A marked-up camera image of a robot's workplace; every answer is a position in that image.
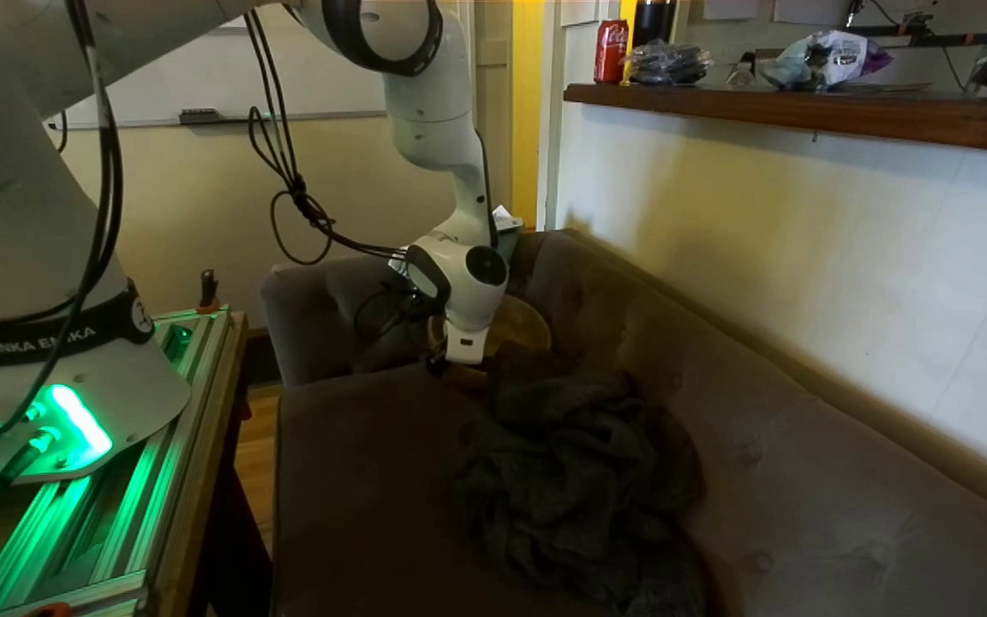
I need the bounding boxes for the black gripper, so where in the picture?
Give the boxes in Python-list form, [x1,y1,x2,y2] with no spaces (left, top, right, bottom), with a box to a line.
[354,292,431,370]

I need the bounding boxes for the wooden bowl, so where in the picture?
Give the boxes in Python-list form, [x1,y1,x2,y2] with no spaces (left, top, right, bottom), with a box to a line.
[486,294,556,356]

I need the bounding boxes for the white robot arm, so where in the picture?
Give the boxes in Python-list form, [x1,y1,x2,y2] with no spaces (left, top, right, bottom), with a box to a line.
[0,0,506,435]

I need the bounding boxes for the green lit robot base table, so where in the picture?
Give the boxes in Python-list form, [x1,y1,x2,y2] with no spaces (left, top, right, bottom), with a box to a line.
[0,308,271,617]

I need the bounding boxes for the dark brown cloth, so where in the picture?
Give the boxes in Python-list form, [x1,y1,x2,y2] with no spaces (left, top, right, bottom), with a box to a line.
[454,374,712,617]

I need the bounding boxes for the beige tufted sofa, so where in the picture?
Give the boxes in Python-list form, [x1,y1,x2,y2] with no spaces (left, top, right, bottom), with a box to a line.
[263,234,987,617]

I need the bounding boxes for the red soda can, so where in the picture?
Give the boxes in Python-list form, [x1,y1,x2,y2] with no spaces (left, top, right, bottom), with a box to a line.
[592,21,628,87]

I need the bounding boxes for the dark bag on shelf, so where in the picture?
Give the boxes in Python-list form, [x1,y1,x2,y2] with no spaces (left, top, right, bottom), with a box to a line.
[632,41,706,87]

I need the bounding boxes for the crumpled plastic bag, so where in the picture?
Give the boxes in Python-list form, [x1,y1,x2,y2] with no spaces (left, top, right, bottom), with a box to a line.
[765,31,892,94]

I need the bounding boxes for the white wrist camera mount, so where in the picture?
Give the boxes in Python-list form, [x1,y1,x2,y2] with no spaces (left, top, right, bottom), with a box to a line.
[441,323,486,367]

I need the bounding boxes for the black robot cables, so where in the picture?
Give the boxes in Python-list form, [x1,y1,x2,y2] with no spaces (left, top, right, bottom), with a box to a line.
[0,0,404,440]

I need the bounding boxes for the wooden wall shelf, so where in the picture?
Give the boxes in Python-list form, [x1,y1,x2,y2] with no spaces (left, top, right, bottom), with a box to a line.
[563,82,987,152]

